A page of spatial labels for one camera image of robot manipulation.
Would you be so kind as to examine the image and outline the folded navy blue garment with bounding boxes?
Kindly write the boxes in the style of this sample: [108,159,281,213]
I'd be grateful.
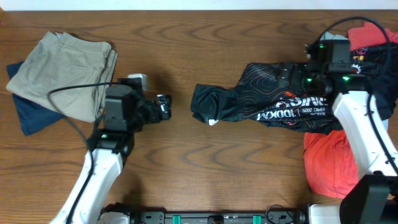
[6,61,67,137]

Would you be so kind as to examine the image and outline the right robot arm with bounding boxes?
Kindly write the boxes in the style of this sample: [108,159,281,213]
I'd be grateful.
[277,40,397,223]

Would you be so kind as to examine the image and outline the black patterned cycling jersey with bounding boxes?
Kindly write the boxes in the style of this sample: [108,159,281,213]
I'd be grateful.
[190,43,398,135]

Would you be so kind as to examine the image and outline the red t-shirt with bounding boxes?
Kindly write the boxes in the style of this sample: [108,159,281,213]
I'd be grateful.
[303,22,397,198]

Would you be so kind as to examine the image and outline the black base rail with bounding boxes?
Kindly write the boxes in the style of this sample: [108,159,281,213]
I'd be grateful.
[98,203,309,224]

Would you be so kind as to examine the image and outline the light grey t-shirt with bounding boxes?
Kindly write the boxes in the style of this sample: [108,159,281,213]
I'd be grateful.
[320,32,348,40]

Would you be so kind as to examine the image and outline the folded khaki trousers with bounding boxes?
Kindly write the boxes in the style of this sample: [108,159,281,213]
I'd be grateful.
[6,32,118,123]

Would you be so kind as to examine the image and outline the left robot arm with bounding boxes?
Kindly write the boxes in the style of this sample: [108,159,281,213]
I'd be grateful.
[53,84,172,223]

